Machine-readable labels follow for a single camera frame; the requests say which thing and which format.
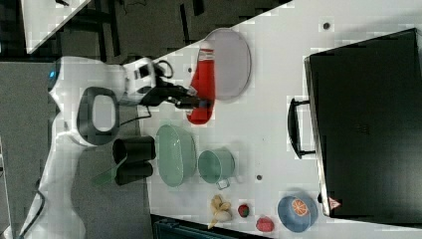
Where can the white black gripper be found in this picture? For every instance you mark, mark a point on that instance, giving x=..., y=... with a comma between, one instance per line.
x=144, y=85

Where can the red ketchup bottle toy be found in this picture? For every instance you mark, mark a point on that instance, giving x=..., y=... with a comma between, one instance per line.
x=203, y=84

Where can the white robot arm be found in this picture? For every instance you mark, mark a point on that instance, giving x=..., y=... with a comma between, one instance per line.
x=89, y=94

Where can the green oval strainer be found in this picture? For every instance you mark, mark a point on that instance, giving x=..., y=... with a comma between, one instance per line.
x=176, y=154

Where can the grey round plate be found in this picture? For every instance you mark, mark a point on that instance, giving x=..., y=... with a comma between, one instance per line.
x=233, y=63

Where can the black cylinder upper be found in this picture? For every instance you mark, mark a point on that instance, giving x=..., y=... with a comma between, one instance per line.
x=134, y=149

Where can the black cylinder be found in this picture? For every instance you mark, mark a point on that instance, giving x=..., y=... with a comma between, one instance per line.
x=131, y=172
x=134, y=149

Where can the green cup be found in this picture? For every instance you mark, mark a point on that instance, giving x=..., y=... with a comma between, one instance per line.
x=216, y=166

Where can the black cylinder lower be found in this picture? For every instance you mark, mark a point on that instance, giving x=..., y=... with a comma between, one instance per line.
x=131, y=172

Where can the green flat piece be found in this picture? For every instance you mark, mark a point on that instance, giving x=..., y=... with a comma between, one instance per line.
x=107, y=176

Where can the beige garlic toy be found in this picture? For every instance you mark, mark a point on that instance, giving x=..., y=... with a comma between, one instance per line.
x=220, y=211

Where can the small red strawberry toy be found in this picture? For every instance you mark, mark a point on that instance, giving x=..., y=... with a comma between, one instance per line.
x=244, y=210

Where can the large red strawberry toy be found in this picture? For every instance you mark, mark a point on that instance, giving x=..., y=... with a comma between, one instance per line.
x=265, y=224

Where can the orange slice toy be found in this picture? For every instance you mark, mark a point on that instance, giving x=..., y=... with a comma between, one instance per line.
x=299, y=207

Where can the blue bowl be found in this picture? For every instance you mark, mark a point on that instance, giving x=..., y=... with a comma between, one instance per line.
x=290, y=219

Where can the black toaster oven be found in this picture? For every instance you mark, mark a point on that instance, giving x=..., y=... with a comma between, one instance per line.
x=366, y=111

